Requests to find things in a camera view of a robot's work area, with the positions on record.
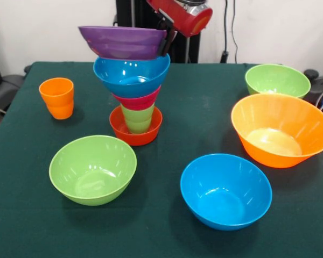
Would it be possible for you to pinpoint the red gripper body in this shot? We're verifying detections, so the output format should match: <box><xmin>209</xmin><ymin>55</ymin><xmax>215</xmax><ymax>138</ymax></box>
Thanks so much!
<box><xmin>146</xmin><ymin>0</ymin><xmax>214</xmax><ymax>38</ymax></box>

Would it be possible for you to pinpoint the purple plastic bowl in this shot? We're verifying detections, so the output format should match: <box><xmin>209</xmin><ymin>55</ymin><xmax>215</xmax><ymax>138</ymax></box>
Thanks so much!
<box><xmin>78</xmin><ymin>25</ymin><xmax>168</xmax><ymax>61</ymax></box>

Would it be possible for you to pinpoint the blue plastic bowl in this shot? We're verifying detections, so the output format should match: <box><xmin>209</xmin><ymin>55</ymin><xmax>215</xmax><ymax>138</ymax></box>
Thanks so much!
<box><xmin>93</xmin><ymin>53</ymin><xmax>171</xmax><ymax>99</ymax></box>
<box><xmin>180</xmin><ymin>153</ymin><xmax>273</xmax><ymax>232</ymax></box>

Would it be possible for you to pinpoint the pink plastic bowl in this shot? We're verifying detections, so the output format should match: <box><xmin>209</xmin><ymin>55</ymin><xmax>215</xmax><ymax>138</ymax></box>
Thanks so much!
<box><xmin>111</xmin><ymin>85</ymin><xmax>162</xmax><ymax>111</ymax></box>

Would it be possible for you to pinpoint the green plastic cup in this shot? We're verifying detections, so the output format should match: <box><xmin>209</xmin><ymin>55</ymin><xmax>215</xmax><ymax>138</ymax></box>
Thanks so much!
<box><xmin>120</xmin><ymin>103</ymin><xmax>156</xmax><ymax>135</ymax></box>

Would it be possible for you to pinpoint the red plastic bowl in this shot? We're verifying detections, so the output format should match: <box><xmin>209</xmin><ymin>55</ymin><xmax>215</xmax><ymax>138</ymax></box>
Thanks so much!
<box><xmin>109</xmin><ymin>105</ymin><xmax>163</xmax><ymax>147</ymax></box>

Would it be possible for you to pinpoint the large orange plastic bowl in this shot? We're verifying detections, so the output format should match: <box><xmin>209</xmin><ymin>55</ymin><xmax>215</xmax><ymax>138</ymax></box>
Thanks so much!
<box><xmin>230</xmin><ymin>93</ymin><xmax>323</xmax><ymax>169</ymax></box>

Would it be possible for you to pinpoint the green plastic bowl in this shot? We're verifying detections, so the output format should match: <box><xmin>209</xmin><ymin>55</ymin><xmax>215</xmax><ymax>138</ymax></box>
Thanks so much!
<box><xmin>244</xmin><ymin>63</ymin><xmax>312</xmax><ymax>99</ymax></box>
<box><xmin>48</xmin><ymin>134</ymin><xmax>138</xmax><ymax>207</ymax></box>

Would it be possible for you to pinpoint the orange plastic cup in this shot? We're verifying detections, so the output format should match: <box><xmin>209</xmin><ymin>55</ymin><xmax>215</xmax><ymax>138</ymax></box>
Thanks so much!
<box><xmin>38</xmin><ymin>77</ymin><xmax>75</xmax><ymax>120</ymax></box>

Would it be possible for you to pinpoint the black office chair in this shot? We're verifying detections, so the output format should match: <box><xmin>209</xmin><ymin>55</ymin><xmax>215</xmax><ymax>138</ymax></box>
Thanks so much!
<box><xmin>303</xmin><ymin>68</ymin><xmax>323</xmax><ymax>112</ymax></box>
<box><xmin>0</xmin><ymin>64</ymin><xmax>33</xmax><ymax>116</ymax></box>

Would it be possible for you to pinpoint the dark green tablecloth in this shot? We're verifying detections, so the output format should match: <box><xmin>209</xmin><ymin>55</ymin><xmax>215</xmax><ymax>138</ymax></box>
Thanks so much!
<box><xmin>0</xmin><ymin>61</ymin><xmax>323</xmax><ymax>258</ymax></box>

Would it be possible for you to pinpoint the black wall cable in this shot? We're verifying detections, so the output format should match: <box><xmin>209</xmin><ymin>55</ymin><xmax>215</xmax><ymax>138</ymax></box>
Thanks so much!
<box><xmin>220</xmin><ymin>0</ymin><xmax>239</xmax><ymax>64</ymax></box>

